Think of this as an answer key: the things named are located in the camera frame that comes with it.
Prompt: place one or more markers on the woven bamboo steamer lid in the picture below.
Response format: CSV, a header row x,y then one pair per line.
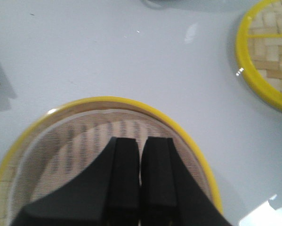
x,y
259,50

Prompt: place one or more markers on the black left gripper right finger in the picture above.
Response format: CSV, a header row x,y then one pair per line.
x,y
170,196

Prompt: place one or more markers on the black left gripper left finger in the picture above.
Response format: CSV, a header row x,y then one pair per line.
x,y
106,193

